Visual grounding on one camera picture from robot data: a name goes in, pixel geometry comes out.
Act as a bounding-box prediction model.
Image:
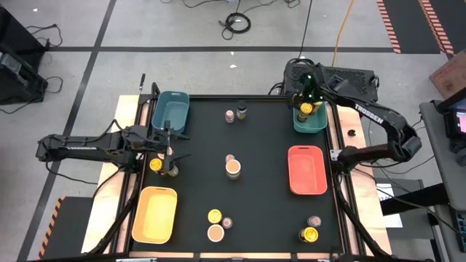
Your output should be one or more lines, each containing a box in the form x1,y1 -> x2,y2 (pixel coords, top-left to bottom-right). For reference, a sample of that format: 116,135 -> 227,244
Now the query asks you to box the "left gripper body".
134,120 -> 172,172

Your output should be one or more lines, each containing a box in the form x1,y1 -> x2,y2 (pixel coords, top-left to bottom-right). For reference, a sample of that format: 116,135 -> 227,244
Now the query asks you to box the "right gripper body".
291,62 -> 331,103

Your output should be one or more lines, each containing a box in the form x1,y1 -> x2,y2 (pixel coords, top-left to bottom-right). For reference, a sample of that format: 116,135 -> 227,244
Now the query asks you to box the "coral red plastic bin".
287,145 -> 328,196

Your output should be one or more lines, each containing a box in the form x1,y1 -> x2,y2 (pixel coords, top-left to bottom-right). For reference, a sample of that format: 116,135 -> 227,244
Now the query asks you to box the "teal green plastic bin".
292,89 -> 328,134

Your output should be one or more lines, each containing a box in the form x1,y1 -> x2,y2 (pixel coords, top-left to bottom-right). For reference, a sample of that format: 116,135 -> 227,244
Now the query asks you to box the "blue plastic bin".
151,90 -> 191,135

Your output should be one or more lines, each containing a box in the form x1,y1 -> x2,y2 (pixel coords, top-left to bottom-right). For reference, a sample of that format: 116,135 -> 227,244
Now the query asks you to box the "black perforated computer case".
283,62 -> 379,118

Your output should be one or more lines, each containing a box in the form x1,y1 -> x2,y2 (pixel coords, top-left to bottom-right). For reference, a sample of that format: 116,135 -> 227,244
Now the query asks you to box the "yellow plastic bin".
131,186 -> 178,245

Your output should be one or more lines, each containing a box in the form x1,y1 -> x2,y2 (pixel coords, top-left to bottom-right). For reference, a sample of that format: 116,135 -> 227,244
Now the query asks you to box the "black table mat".
131,97 -> 345,255

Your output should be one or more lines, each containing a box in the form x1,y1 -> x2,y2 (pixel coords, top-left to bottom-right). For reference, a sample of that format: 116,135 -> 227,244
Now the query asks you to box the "black orange-striped floor mat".
376,0 -> 466,56
38,196 -> 95,261

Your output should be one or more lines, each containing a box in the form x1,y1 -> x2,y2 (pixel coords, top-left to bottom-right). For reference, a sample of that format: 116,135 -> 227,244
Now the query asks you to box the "black monitor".
436,89 -> 466,154

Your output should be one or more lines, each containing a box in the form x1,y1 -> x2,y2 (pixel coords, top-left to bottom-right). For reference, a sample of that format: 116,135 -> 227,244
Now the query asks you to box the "brown cardboard box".
429,49 -> 466,100

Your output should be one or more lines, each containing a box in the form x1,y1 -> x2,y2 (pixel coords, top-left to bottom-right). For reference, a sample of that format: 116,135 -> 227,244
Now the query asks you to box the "grey table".
418,100 -> 466,212

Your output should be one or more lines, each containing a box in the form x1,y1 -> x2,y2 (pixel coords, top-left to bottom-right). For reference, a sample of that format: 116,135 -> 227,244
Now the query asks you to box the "black metal beam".
380,183 -> 449,216

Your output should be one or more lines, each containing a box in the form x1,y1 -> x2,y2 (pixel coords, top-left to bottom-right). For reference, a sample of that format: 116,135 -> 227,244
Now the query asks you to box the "white paper sheet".
376,183 -> 404,229

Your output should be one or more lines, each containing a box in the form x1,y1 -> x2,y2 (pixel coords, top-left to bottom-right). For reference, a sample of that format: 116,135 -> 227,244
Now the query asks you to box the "black equipment cart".
0,5 -> 50,106

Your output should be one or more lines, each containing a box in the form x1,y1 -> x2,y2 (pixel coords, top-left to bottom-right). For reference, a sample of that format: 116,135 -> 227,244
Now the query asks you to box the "grey electronic box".
0,52 -> 23,74

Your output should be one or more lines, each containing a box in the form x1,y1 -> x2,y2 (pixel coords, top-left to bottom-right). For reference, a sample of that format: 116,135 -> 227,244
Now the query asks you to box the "black keyboard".
451,210 -> 466,252

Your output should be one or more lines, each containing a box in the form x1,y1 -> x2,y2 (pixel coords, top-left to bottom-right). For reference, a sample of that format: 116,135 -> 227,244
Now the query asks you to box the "long black hanging cable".
296,0 -> 314,65

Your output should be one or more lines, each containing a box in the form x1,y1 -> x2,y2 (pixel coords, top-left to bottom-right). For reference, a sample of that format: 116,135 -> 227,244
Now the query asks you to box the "yellow hanging cable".
331,0 -> 356,68

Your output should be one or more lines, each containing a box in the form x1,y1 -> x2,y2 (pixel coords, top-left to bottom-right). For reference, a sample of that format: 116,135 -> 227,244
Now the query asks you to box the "black frame strut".
334,181 -> 392,258
87,170 -> 143,255

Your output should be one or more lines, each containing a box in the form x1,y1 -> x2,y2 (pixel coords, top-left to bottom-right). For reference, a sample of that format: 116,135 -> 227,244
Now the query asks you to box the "coiled black cable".
218,12 -> 252,41

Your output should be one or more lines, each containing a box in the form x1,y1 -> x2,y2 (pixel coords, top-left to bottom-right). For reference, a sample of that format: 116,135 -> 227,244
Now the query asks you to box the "black floor cable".
36,76 -> 65,95
25,23 -> 63,48

